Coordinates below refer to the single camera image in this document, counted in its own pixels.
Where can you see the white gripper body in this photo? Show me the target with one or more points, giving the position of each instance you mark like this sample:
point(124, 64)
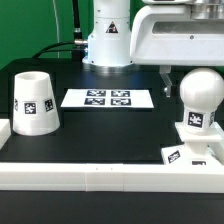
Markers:
point(179, 32)

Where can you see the white front wall rail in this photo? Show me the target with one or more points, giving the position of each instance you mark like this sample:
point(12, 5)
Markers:
point(110, 177)

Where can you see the white right wall block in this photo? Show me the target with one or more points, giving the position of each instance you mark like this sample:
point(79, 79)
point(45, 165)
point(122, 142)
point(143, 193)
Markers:
point(218, 147)

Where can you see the white lamp base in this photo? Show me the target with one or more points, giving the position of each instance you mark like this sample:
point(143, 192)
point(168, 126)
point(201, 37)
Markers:
point(196, 149)

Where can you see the white wall block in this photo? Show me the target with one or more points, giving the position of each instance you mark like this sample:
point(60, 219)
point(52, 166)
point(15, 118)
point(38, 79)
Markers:
point(5, 131)
point(218, 147)

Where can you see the white lamp bulb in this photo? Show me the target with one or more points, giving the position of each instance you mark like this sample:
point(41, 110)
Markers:
point(201, 91)

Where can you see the white marker sheet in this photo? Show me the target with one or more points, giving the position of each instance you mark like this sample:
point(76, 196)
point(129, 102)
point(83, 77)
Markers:
point(105, 98)

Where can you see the white left wall block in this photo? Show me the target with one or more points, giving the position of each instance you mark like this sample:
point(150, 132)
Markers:
point(5, 131)

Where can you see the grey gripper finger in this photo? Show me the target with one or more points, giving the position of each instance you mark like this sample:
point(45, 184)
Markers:
point(164, 72)

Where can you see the white lamp shade cone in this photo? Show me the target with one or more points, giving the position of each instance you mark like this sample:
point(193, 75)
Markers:
point(35, 112)

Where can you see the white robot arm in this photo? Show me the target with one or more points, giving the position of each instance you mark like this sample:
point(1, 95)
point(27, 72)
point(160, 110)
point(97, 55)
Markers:
point(108, 45)

